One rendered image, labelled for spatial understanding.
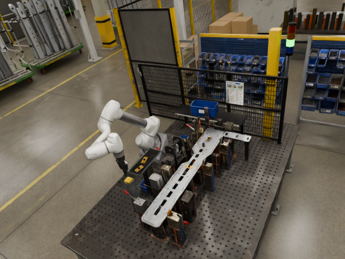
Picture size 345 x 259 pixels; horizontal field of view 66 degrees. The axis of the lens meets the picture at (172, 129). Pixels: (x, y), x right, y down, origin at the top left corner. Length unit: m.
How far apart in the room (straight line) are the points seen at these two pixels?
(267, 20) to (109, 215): 7.61
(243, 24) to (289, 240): 5.04
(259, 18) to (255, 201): 7.12
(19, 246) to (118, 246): 1.78
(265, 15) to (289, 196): 6.39
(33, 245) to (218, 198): 2.42
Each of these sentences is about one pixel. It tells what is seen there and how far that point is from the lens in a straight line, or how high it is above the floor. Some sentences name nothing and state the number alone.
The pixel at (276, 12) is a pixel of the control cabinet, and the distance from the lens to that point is 9.00.
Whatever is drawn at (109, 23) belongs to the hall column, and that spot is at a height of 0.82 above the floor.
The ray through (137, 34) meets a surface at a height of 1.57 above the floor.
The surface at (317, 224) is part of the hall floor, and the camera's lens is 3.59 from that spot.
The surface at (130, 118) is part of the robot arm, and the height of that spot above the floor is 1.40.
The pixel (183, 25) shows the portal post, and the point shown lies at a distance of 6.91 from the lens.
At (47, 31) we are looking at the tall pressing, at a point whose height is 1.03.
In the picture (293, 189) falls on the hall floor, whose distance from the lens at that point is 3.86.
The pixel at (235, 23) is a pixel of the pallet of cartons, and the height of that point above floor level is 0.98.
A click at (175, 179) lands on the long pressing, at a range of 2.56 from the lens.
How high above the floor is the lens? 2.82
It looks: 35 degrees down
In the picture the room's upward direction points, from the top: 10 degrees counter-clockwise
